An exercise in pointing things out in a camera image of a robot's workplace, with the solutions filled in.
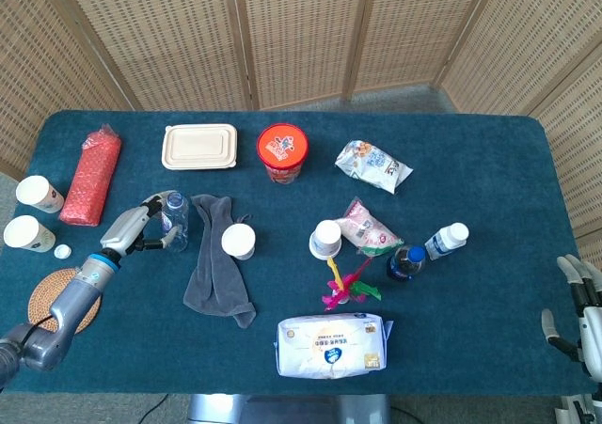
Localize colourful feather shuttlecock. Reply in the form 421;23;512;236
321;256;382;312

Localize stack of paper cups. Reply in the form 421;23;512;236
309;219;342;260

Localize Pepsi cola bottle blue cap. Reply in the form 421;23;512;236
386;244;427;283

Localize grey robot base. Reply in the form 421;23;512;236
187;393;391;424

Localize teal tablecloth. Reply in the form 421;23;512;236
0;109;594;396

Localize paper cup dark print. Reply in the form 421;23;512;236
3;214;56;254

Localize paper cup red print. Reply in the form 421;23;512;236
15;175;65;214

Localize white blue snack bag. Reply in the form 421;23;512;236
334;139;414;195

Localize grey microfibre towel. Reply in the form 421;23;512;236
182;194;258;330

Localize red bubble wrap package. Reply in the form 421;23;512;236
58;123;122;228

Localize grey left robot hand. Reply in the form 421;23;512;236
100;191;184;259

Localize clear plastic bottle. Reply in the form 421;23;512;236
161;191;190;254

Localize red instant noodle tub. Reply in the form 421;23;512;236
256;122;310;185

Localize white milk drink bottle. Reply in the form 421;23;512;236
424;222;470;261

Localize paper cup blue flower print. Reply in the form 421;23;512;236
221;224;257;261

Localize woven rattan folding screen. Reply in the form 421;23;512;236
0;0;602;303

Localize beige lidded lunch box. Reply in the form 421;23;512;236
161;123;239;171

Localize round woven coaster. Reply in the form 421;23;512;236
26;267;103;336

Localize pink snack packet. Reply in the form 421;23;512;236
339;196;404;258

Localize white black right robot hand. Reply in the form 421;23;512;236
540;253;602;383

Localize white Vinda tissue pack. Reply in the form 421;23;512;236
274;312;394;380

